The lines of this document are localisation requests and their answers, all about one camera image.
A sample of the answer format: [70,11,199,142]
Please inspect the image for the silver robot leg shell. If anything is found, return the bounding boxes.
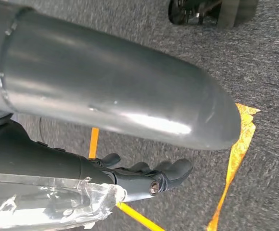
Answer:
[0,0,241,151]

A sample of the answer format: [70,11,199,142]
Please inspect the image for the black robot foot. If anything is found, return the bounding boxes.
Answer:
[168,0,223,26]

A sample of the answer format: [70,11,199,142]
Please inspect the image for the black floor cable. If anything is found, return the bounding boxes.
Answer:
[39,117,45,145]

